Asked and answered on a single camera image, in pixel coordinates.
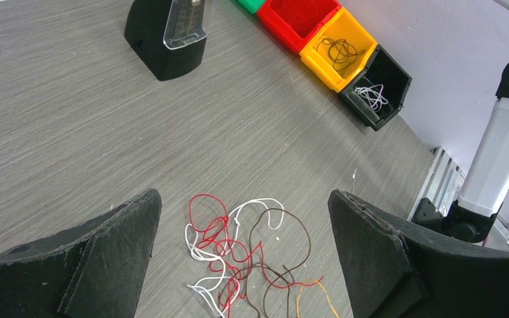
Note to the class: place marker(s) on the red plastic bin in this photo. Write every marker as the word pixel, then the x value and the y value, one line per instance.
pixel 294 22

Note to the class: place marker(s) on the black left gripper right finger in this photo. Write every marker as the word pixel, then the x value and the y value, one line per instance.
pixel 395 268

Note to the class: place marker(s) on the yellow plastic bin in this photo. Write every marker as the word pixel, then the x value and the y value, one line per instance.
pixel 339 50

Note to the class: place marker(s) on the green plastic bin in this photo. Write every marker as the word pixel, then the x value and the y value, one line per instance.
pixel 252 6

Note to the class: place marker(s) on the black plastic bin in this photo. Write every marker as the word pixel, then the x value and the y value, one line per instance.
pixel 378 92

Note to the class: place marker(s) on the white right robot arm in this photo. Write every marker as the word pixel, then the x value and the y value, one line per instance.
pixel 473 213

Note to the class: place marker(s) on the black metronome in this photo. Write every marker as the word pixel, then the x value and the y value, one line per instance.
pixel 169 36

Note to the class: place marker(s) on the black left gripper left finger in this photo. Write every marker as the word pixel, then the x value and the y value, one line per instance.
pixel 95 269

